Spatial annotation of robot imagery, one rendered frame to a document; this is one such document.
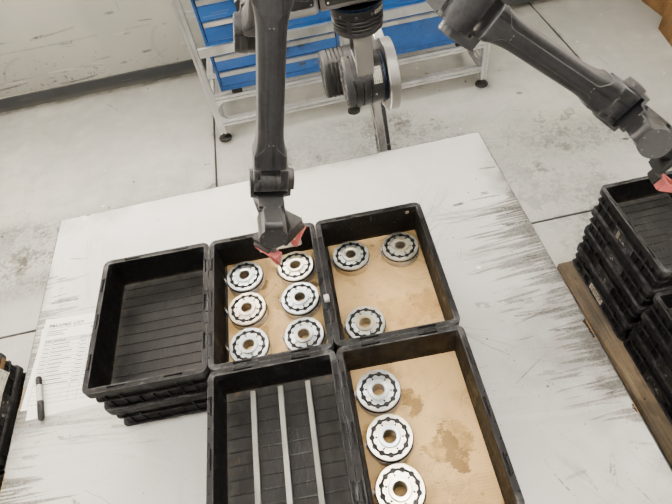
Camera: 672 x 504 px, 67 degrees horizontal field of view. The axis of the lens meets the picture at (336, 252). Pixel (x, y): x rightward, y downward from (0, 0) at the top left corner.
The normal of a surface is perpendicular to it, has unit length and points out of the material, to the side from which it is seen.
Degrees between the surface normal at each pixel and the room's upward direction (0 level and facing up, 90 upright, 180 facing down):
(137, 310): 0
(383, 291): 0
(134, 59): 90
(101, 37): 90
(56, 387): 0
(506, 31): 87
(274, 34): 85
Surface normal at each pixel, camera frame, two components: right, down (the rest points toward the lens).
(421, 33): 0.18, 0.76
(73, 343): -0.12, -0.61
